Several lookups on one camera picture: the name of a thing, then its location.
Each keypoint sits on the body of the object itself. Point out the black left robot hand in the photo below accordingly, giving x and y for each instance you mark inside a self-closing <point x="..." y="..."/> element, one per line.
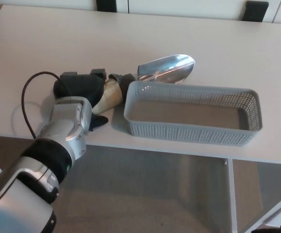
<point x="82" y="85"/>

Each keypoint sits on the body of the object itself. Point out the white cabinet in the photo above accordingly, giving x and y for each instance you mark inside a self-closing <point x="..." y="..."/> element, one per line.
<point x="179" y="6"/>

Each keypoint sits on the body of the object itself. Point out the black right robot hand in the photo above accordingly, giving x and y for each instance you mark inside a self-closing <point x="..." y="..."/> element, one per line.
<point x="276" y="230"/>

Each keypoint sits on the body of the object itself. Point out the grey perforated plastic basket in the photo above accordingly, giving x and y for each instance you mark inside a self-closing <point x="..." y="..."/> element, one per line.
<point x="179" y="134"/>

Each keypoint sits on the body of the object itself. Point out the white metal-frame desk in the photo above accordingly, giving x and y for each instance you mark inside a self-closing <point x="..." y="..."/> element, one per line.
<point x="57" y="48"/>

